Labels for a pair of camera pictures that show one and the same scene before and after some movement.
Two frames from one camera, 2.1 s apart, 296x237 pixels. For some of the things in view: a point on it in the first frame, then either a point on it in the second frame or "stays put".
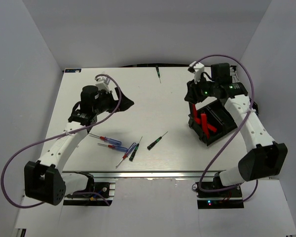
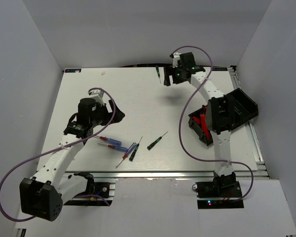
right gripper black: x=193 y=95 → x=168 y=71
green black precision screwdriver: x=158 y=72 stays put
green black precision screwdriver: x=131 y=156 stays put
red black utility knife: x=203 y=117 stays put
